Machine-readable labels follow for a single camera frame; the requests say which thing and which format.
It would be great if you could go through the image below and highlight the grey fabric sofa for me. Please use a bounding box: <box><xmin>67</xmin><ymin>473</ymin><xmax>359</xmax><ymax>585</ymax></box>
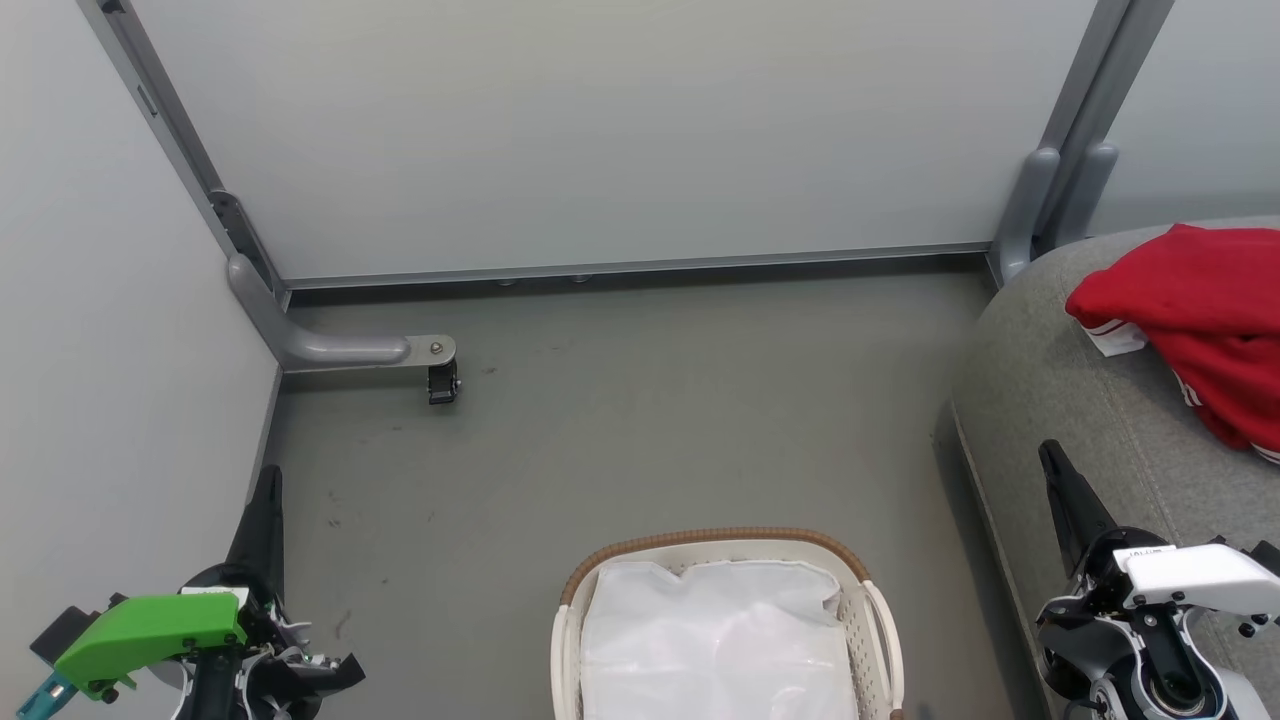
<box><xmin>935</xmin><ymin>215</ymin><xmax>1280</xmax><ymax>720</ymax></box>

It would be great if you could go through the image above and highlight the red garment with white collar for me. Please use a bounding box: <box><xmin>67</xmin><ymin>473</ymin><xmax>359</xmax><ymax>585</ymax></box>
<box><xmin>1065</xmin><ymin>224</ymin><xmax>1280</xmax><ymax>363</ymax></box>

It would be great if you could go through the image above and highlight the white basket liner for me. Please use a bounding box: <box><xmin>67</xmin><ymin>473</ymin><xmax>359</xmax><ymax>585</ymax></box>
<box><xmin>580</xmin><ymin>558</ymin><xmax>861</xmax><ymax>720</ymax></box>

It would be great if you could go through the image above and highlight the white laundry basket brown rim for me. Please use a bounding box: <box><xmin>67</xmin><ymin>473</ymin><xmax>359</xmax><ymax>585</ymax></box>
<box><xmin>550</xmin><ymin>527</ymin><xmax>906</xmax><ymax>720</ymax></box>

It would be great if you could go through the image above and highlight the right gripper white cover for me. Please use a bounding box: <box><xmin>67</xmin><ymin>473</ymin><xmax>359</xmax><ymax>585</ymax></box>
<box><xmin>1034</xmin><ymin>439</ymin><xmax>1280</xmax><ymax>692</ymax></box>

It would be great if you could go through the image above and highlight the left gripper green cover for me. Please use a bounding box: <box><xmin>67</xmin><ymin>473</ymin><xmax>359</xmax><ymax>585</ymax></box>
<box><xmin>54</xmin><ymin>464</ymin><xmax>367</xmax><ymax>720</ymax></box>

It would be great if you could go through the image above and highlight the grey partition post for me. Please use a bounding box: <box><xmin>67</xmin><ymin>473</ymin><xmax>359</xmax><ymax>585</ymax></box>
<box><xmin>78</xmin><ymin>0</ymin><xmax>293</xmax><ymax>303</ymax></box>
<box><xmin>1040</xmin><ymin>0</ymin><xmax>1177</xmax><ymax>241</ymax></box>

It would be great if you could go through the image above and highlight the grey partition foot bracket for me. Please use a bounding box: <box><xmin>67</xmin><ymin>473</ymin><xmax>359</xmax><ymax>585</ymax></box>
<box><xmin>227</xmin><ymin>254</ymin><xmax>459</xmax><ymax>374</ymax></box>
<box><xmin>1050</xmin><ymin>141</ymin><xmax>1120</xmax><ymax>247</ymax></box>
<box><xmin>992</xmin><ymin>147</ymin><xmax>1062</xmax><ymax>287</ymax></box>

